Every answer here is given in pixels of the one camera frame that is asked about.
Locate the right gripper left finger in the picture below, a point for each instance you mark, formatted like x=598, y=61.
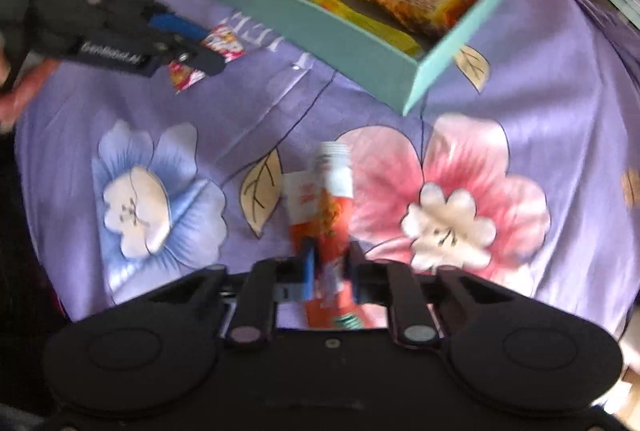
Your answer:
x=271, y=282

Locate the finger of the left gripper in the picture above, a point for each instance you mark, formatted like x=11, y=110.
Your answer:
x=156, y=14
x=153, y=48

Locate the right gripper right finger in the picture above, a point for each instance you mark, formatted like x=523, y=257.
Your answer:
x=392, y=285

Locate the small red white candy packet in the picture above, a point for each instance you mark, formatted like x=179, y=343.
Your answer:
x=220, y=47

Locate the orange white long snack packet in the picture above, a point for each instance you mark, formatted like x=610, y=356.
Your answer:
x=319, y=203

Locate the person's left hand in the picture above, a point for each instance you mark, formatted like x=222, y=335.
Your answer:
x=31, y=77

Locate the yellow snack packet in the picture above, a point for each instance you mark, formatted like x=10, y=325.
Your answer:
x=391, y=35

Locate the purple floral cloth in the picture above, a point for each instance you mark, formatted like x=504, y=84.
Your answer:
x=524, y=179

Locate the mint green cardboard box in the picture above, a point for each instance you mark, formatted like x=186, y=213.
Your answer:
x=393, y=77

